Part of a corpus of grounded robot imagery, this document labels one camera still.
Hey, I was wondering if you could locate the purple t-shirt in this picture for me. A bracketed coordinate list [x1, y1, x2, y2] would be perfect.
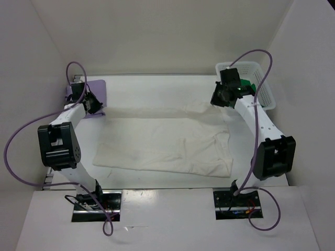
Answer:
[65, 79, 108, 118]

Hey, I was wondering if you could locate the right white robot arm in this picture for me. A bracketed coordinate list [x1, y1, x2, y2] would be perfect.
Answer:
[210, 82, 296, 197]

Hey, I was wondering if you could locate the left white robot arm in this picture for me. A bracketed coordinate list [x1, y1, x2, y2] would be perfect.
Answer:
[38, 92, 103, 201]

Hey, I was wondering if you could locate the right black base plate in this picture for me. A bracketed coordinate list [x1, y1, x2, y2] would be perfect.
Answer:
[213, 189, 263, 220]

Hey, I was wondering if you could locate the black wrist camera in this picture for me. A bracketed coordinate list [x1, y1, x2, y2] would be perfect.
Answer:
[70, 82, 86, 102]
[220, 68, 241, 88]

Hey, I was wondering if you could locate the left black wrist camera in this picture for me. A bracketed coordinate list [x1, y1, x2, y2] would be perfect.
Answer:
[70, 82, 86, 102]

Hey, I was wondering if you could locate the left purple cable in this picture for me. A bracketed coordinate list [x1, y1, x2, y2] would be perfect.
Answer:
[5, 62, 118, 236]

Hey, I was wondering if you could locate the cream white t-shirt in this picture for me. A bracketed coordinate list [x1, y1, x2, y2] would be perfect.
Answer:
[93, 103, 233, 178]

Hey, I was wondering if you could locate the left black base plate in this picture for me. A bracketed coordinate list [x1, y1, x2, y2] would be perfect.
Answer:
[65, 190, 122, 223]

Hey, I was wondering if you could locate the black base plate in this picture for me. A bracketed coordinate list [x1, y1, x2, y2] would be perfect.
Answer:
[213, 189, 263, 220]
[65, 190, 122, 223]

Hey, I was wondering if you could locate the white plastic basket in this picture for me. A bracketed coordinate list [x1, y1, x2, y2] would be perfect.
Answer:
[215, 61, 277, 110]

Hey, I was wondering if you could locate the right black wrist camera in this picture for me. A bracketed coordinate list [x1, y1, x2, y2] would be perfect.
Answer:
[220, 68, 241, 88]

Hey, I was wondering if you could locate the green t-shirt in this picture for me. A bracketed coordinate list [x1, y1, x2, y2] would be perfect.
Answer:
[240, 79, 256, 96]

